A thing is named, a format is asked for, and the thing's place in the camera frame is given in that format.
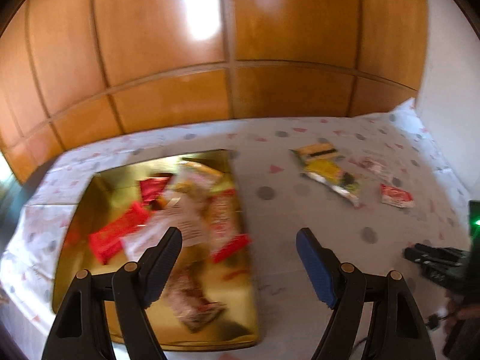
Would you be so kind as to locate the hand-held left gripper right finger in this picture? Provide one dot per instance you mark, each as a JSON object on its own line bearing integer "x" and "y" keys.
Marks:
{"x": 315, "y": 266}

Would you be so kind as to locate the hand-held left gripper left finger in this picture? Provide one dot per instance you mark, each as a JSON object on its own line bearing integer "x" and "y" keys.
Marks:
{"x": 165, "y": 266}

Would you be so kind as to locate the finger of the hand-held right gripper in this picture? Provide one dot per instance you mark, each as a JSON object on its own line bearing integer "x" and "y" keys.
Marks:
{"x": 442, "y": 273}
{"x": 431, "y": 254}

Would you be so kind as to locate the brown floral packet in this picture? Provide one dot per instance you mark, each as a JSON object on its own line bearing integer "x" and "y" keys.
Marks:
{"x": 191, "y": 300}

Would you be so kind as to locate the large red foil packet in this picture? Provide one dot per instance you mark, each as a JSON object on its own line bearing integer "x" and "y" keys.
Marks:
{"x": 108, "y": 238}

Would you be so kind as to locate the clear-wrapped grain bar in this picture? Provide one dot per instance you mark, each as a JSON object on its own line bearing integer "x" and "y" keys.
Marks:
{"x": 223, "y": 221}

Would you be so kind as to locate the small red foil candy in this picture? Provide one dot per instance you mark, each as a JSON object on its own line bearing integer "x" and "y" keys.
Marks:
{"x": 153, "y": 186}

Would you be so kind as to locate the gold tray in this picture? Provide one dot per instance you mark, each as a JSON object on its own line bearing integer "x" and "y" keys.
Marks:
{"x": 225, "y": 322}

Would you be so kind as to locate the cream orange packet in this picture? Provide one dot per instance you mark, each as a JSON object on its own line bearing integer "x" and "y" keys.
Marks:
{"x": 198, "y": 174}

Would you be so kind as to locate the person's right hand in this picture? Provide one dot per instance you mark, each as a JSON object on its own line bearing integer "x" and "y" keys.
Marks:
{"x": 465, "y": 312}

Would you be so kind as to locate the printed bedsheet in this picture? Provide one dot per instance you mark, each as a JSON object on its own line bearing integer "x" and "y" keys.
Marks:
{"x": 300, "y": 213}

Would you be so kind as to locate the red white roll packet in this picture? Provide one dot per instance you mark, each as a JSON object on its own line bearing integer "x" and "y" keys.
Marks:
{"x": 397, "y": 197}

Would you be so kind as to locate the yellow green snack packet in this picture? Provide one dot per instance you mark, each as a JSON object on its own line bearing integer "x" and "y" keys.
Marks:
{"x": 348, "y": 193}

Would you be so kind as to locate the white floral packet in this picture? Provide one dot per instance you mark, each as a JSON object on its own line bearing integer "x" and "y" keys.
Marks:
{"x": 375, "y": 165}

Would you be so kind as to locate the yellow packet green edge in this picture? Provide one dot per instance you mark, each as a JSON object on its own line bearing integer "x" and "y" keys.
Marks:
{"x": 318, "y": 152}

